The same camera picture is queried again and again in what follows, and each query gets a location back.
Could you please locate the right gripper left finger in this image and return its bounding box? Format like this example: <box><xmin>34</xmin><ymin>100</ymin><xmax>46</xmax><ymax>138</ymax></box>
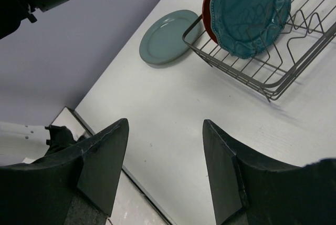
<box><xmin>1</xmin><ymin>118</ymin><xmax>129</xmax><ymax>224</ymax></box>

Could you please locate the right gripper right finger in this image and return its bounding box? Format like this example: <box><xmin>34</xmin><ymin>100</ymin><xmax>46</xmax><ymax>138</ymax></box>
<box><xmin>203</xmin><ymin>119</ymin><xmax>335</xmax><ymax>224</ymax></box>

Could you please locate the light green plate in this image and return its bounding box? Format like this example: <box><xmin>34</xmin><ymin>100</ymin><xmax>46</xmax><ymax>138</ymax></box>
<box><xmin>139</xmin><ymin>9</ymin><xmax>202</xmax><ymax>65</ymax></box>

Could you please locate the teal embossed plate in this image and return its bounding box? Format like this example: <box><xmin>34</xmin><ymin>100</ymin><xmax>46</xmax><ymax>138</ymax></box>
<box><xmin>209</xmin><ymin>0</ymin><xmax>291</xmax><ymax>59</ymax></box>

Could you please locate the red plate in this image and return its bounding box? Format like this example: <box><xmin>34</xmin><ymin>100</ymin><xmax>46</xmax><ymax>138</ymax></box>
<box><xmin>202</xmin><ymin>0</ymin><xmax>217</xmax><ymax>44</ymax></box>

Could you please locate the wire dish rack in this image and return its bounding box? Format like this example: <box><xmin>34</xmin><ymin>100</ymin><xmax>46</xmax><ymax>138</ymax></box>
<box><xmin>182</xmin><ymin>0</ymin><xmax>335</xmax><ymax>101</ymax></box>

